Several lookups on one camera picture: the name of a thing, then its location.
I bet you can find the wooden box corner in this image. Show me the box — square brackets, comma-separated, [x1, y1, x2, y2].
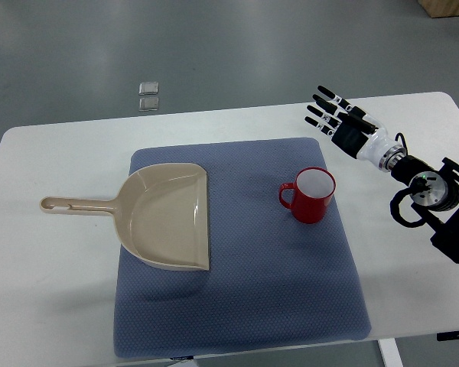
[418, 0, 459, 18]

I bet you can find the white table leg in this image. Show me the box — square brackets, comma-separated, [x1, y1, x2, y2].
[377, 338, 403, 367]

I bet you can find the black table control panel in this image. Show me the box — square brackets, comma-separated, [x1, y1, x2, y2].
[436, 330, 459, 342]

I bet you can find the upper metal floor plate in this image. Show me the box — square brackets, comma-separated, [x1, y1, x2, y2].
[138, 82, 159, 96]

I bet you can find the red cup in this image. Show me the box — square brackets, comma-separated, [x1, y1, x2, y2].
[278, 167, 336, 224]

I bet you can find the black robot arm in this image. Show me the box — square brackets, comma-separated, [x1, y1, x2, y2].
[387, 133, 459, 265]

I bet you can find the beige plastic dustpan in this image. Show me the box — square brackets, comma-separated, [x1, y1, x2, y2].
[40, 163, 210, 271]

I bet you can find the lower metal floor plate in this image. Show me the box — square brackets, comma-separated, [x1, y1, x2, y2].
[138, 96, 159, 112]

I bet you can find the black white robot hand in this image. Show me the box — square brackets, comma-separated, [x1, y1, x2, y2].
[304, 86, 386, 159]

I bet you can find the metal floor plate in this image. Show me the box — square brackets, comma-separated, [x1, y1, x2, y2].
[138, 96, 159, 112]
[138, 82, 159, 96]

